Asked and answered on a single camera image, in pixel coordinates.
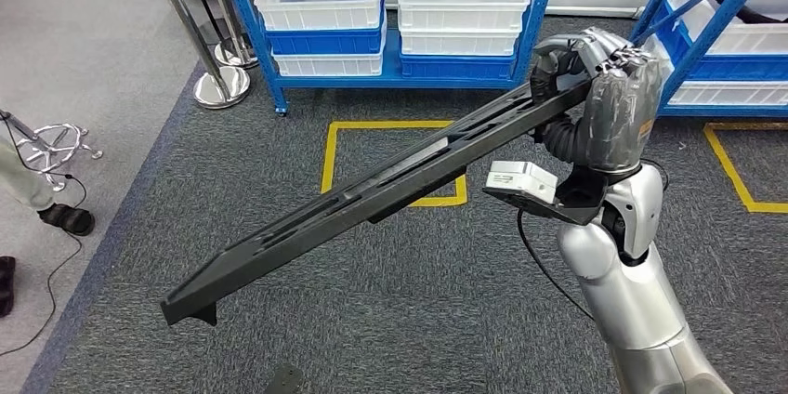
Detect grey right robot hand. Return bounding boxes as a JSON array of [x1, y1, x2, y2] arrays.
[[529, 26, 666, 174]]

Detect long black plastic part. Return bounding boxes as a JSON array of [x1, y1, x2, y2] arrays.
[[161, 80, 596, 326]]

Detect yellow floor tape square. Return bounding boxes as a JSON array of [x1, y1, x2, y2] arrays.
[[320, 120, 469, 208], [703, 122, 788, 215]]

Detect blue plastic bin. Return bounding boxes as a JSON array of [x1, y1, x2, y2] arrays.
[[652, 3, 788, 82], [399, 49, 519, 80]]

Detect black robot foot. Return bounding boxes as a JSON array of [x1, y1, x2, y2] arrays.
[[263, 365, 304, 394]]

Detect chrome star chair base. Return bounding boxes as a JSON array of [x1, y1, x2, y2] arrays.
[[0, 109, 104, 193]]

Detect person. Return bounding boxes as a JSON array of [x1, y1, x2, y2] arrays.
[[0, 135, 96, 319]]

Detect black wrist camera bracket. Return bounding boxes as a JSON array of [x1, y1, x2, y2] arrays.
[[482, 166, 611, 226]]

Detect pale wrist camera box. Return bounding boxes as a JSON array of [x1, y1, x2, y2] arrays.
[[484, 160, 559, 204]]

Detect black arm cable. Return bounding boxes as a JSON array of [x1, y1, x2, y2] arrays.
[[516, 157, 671, 322]]

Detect thin black floor cable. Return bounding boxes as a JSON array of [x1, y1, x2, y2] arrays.
[[0, 113, 85, 359]]

